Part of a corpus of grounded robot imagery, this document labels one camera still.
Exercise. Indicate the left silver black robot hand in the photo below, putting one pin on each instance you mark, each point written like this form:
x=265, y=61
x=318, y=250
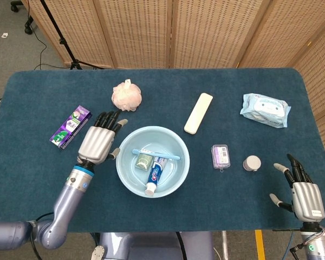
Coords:
x=96, y=143

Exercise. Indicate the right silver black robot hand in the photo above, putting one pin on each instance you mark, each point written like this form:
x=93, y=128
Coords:
x=308, y=200

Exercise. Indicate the small green soap box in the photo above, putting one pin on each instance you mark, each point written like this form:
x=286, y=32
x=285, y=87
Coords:
x=143, y=162

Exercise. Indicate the blue white toothpaste tube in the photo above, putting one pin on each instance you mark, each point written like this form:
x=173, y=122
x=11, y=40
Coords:
x=154, y=176

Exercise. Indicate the light blue toothbrush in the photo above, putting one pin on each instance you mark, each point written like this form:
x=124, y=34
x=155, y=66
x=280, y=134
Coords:
x=162, y=155

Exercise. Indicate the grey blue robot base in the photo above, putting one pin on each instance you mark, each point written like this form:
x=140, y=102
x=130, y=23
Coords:
x=151, y=243

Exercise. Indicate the purple toothpaste carton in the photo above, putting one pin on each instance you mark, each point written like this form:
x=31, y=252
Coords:
x=70, y=127

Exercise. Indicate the light blue plastic basin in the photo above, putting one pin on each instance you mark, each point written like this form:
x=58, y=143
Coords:
x=130, y=176

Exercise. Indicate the clear box of purple floss picks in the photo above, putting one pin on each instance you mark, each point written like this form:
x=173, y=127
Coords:
x=220, y=157

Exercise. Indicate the cream rectangular case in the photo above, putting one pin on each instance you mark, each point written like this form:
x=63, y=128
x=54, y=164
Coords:
x=198, y=113

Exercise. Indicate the pink mesh bath sponge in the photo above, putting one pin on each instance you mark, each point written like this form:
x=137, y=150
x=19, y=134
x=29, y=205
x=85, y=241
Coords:
x=126, y=97

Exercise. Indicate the small white jar grey lid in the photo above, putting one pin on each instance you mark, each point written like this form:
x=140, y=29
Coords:
x=252, y=163

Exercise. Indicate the teal table cloth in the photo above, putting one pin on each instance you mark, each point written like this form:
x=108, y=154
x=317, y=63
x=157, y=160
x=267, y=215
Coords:
x=43, y=89

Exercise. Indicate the light blue wet wipes pack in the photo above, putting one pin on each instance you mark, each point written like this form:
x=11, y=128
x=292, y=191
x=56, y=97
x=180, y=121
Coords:
x=265, y=109

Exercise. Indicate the black tripod stand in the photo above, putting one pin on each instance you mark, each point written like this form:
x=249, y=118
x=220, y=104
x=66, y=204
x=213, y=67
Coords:
x=61, y=42

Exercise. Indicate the woven wooden folding screen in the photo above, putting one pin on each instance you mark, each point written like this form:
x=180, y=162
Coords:
x=140, y=32

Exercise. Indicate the black office chair base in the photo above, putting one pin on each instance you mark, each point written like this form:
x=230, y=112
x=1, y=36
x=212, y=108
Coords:
x=27, y=27

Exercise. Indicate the small white floor scrap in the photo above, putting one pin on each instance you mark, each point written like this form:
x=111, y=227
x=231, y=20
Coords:
x=5, y=35

